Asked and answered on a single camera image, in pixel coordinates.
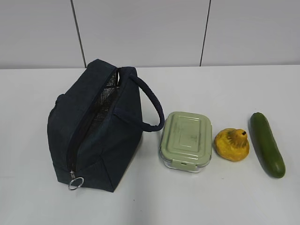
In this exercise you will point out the dark blue lunch bag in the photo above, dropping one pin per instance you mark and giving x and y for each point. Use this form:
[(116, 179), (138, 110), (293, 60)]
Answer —
[(95, 127)]

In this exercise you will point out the yellow squashed pear toy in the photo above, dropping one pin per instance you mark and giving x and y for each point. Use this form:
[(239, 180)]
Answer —
[(232, 144)]

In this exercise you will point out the green lidded glass container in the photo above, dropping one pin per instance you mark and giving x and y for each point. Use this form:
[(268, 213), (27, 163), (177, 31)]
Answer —
[(186, 142)]

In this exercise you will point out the green cucumber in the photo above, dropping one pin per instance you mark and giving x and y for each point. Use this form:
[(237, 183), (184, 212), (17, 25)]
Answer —
[(265, 146)]

